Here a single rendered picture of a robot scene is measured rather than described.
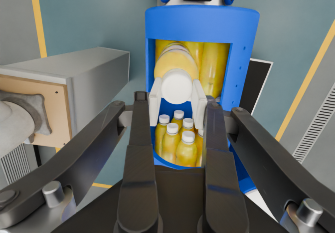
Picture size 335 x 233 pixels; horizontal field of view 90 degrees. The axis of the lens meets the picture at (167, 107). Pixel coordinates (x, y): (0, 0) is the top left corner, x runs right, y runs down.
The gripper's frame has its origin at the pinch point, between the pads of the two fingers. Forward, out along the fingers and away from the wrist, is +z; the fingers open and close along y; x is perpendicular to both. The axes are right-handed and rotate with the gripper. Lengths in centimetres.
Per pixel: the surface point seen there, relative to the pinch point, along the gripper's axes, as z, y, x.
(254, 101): 127, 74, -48
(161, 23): 22.2, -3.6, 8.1
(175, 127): 30.7, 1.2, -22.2
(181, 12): 19.9, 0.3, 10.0
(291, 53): 142, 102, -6
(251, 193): 39, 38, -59
